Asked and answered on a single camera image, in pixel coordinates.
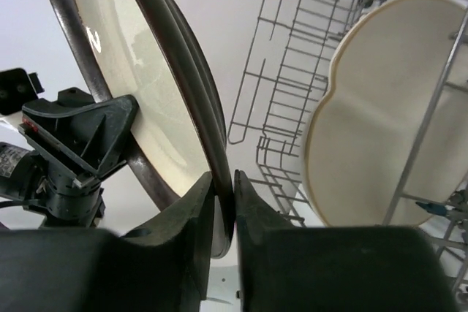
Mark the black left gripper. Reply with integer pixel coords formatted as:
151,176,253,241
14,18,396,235
1,88,214,311

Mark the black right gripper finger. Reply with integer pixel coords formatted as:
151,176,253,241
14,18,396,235
234,171,457,311

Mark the cream divided plate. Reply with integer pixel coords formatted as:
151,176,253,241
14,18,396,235
301,0,467,227

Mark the grey wire dish rack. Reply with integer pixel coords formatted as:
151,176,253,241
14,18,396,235
228,0,467,295

